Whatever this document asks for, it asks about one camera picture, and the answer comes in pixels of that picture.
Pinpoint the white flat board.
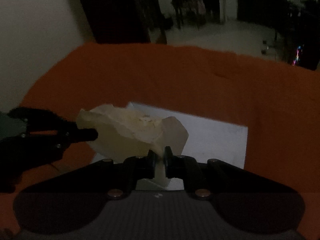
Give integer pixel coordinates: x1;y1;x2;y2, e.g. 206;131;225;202
92;101;249;191

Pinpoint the red tablecloth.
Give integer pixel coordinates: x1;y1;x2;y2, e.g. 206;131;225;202
1;43;319;239

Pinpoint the dark wooden chair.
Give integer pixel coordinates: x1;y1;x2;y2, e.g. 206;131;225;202
166;0;208;30

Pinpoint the colourful light string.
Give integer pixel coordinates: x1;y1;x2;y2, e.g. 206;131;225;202
292;45;302;67

